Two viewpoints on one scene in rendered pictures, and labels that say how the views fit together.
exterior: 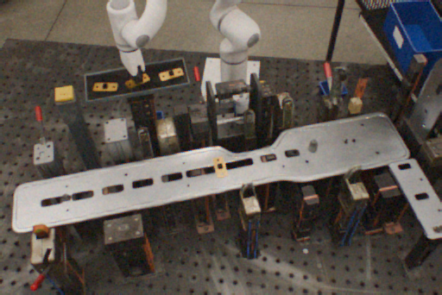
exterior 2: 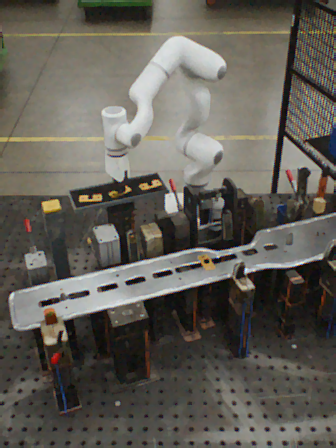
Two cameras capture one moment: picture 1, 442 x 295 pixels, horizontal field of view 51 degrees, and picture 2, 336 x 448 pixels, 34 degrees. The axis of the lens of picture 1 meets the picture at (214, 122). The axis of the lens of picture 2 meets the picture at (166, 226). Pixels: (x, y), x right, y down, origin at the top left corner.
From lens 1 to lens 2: 0.70 m
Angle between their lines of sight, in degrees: 15
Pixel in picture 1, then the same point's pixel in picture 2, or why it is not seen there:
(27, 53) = not seen: outside the picture
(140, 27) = (134, 126)
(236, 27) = (202, 145)
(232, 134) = (210, 240)
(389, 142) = not seen: outside the picture
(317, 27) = (253, 188)
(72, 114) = (58, 227)
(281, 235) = (268, 336)
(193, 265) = (187, 369)
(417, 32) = not seen: outside the picture
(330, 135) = (301, 231)
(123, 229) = (128, 313)
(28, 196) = (23, 300)
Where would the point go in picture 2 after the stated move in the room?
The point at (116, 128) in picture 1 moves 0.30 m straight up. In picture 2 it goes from (105, 231) to (98, 159)
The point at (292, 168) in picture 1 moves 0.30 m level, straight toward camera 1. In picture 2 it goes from (273, 258) to (275, 317)
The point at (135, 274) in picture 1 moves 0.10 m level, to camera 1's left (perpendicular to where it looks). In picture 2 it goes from (131, 379) to (103, 383)
